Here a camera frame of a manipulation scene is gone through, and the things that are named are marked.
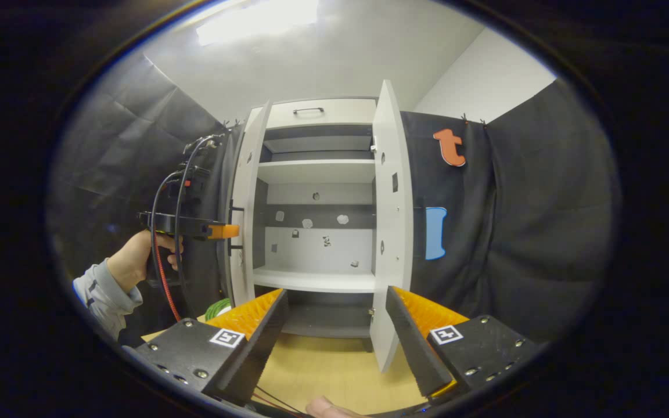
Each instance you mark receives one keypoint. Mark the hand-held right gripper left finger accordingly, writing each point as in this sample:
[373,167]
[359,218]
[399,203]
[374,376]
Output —
[262,345]

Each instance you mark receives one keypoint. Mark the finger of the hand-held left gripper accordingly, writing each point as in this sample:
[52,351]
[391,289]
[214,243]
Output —
[224,231]

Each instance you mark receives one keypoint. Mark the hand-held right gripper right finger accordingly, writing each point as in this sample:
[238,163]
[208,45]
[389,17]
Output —
[410,348]

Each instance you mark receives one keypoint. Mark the beige shoe cabinet door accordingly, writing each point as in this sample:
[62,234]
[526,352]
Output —
[250,267]
[392,278]

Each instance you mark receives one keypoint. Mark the beige double-door shoe cabinet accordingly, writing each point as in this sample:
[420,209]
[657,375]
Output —
[317,281]

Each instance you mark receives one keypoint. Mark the beige cabinet drawer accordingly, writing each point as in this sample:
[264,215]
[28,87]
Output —
[340,111]

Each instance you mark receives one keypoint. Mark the black backdrop cloth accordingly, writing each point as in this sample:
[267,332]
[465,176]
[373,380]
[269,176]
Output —
[514,232]

